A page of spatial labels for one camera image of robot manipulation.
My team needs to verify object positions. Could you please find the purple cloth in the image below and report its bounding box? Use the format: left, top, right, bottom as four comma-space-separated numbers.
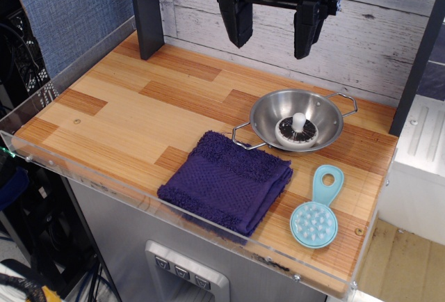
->
157, 131, 293, 237

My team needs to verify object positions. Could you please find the white toy mushroom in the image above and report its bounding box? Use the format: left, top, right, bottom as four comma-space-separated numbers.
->
275, 113, 319, 150

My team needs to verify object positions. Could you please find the light blue scrubber brush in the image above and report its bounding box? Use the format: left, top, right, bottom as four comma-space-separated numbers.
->
289, 165, 344, 249

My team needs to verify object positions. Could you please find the clear acrylic table guard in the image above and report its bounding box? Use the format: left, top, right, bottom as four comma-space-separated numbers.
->
1, 34, 396, 301

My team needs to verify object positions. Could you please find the white cabinet at right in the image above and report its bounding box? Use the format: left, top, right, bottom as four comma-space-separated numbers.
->
377, 95, 444, 244

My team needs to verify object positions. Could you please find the black milk crate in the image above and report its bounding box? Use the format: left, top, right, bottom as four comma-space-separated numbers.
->
1, 10, 58, 117

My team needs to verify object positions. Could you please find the silver dispenser panel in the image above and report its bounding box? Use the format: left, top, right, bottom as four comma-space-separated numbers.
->
145, 240, 231, 301

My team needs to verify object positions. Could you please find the steel bowl with handles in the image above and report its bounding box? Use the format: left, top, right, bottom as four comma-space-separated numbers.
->
232, 89, 358, 154

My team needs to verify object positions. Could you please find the dark grey left post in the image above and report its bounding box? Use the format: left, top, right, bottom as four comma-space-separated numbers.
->
132, 0, 165, 60

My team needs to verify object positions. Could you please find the dark grey post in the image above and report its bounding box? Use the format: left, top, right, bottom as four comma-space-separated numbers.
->
132, 0, 165, 60
389, 0, 444, 136

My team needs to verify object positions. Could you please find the dark grey right post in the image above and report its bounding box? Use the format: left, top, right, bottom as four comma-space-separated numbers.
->
389, 0, 444, 136

